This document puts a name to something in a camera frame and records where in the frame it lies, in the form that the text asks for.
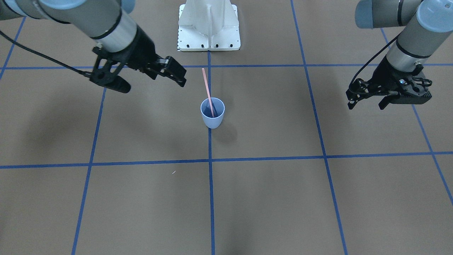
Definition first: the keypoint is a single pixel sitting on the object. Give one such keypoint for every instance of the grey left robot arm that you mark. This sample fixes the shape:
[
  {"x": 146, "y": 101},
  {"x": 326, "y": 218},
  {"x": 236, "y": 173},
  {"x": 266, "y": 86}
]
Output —
[{"x": 426, "y": 25}]

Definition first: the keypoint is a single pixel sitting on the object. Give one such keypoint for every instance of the light blue plastic cup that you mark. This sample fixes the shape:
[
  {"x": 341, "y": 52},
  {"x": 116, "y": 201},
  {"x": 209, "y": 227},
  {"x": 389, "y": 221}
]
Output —
[{"x": 219, "y": 110}]

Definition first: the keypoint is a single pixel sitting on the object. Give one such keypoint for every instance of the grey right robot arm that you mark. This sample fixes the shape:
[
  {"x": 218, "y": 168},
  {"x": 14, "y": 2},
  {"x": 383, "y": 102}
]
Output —
[{"x": 121, "y": 42}]

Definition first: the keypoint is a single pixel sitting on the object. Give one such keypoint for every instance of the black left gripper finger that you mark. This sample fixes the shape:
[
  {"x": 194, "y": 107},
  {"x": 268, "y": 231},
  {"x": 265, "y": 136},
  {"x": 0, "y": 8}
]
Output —
[
  {"x": 393, "y": 97},
  {"x": 360, "y": 90}
]

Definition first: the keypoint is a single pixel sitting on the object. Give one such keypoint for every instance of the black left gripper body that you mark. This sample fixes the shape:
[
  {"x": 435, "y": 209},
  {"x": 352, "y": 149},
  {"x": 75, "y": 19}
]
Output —
[{"x": 388, "y": 75}]

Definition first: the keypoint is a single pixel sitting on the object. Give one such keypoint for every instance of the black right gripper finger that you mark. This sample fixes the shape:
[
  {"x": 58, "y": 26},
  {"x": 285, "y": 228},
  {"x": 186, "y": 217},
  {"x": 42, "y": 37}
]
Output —
[
  {"x": 170, "y": 68},
  {"x": 105, "y": 73}
]

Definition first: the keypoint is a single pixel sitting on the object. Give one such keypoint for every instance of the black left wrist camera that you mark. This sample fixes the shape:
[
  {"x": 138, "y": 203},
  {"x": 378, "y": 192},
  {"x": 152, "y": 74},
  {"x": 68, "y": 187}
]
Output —
[{"x": 412, "y": 90}]

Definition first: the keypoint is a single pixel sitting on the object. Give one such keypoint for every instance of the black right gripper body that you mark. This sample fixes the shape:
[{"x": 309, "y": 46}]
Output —
[{"x": 142, "y": 50}]

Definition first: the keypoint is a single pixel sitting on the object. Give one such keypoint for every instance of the white metal base plate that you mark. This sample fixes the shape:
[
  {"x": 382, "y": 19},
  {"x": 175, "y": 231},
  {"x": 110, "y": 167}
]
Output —
[{"x": 208, "y": 25}]

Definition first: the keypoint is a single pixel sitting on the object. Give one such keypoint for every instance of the pink chopstick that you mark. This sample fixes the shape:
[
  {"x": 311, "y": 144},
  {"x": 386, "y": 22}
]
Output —
[{"x": 208, "y": 93}]

